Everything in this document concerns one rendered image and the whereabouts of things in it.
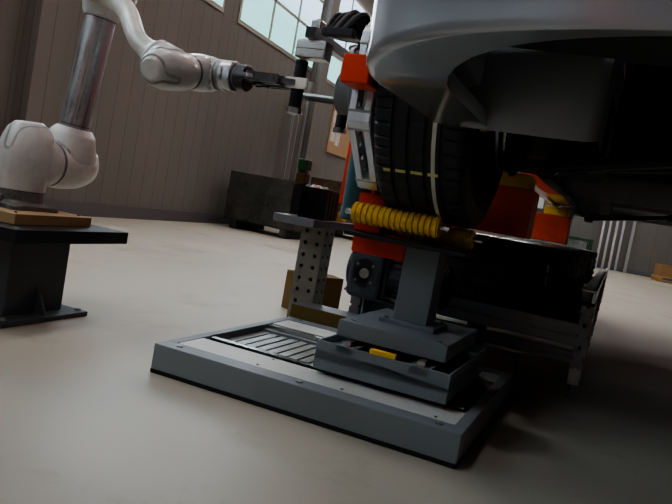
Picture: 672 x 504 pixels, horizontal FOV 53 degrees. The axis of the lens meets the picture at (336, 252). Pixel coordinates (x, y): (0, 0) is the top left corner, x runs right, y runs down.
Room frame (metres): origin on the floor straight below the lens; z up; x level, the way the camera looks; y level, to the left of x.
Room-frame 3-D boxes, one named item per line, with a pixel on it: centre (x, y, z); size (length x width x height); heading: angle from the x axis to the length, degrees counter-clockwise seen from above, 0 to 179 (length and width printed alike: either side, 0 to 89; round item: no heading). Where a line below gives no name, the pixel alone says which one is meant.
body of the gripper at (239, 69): (1.97, 0.33, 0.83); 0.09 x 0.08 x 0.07; 68
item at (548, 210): (4.21, -1.11, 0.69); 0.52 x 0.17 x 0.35; 68
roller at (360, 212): (1.84, -0.14, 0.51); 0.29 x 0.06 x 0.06; 68
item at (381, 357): (1.92, -0.25, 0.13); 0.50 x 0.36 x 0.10; 158
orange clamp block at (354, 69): (1.69, 0.02, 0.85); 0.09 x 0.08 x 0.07; 158
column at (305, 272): (2.71, 0.08, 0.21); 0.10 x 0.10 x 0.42; 68
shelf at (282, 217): (2.69, 0.09, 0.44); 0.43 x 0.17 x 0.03; 158
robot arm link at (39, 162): (2.16, 1.02, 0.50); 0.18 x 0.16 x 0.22; 164
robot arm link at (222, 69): (2.00, 0.39, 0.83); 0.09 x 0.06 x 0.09; 158
